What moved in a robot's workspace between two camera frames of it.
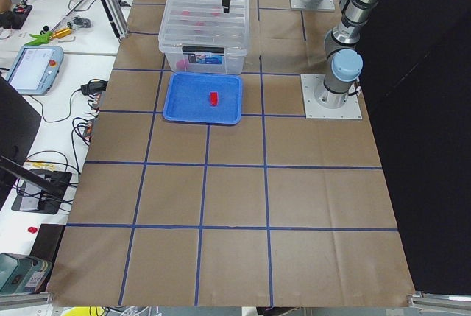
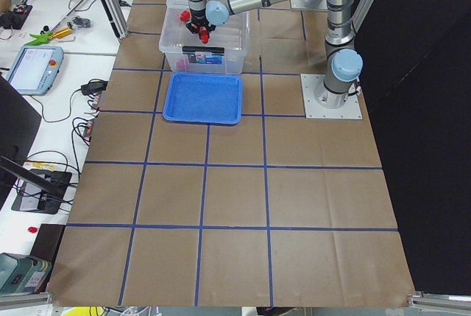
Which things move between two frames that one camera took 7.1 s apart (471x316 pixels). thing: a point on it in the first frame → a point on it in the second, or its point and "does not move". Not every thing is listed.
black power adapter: [95, 85] does not move
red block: [213, 98] → [204, 34]
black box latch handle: [203, 48] does not move
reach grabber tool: [60, 30] does not move
